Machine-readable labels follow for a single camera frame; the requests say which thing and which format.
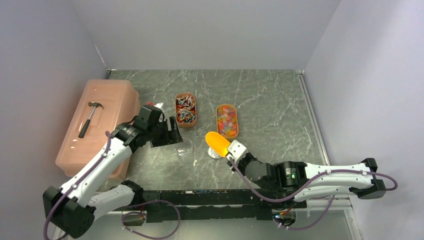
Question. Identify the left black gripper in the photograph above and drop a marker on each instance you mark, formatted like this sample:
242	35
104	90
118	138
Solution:
170	137

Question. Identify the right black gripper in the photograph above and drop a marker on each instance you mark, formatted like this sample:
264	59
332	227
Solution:
239	163

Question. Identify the clear plastic jar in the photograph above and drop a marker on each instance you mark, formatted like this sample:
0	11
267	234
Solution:
183	148

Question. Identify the orange plastic scoop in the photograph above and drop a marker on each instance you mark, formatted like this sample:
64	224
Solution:
217	142

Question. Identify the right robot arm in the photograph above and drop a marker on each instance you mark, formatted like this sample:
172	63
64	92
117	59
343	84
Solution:
301	181

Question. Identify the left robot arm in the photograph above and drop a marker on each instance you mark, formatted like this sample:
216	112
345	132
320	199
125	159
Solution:
75	206

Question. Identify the tray of wrapped candies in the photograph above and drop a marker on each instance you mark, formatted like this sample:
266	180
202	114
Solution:
185	110

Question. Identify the tray of gummy candies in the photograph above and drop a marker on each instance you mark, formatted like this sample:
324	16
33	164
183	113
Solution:
227	121

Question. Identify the pink plastic storage box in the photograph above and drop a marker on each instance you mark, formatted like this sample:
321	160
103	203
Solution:
121	103

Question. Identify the black hammer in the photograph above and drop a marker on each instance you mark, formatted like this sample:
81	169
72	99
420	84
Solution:
86	125

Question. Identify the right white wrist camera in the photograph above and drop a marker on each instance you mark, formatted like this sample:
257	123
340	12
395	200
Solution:
237	150

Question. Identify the black base frame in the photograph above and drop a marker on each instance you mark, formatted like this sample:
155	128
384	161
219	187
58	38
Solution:
206	204

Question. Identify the aluminium table rail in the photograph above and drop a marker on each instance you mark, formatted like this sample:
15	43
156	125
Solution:
348	212

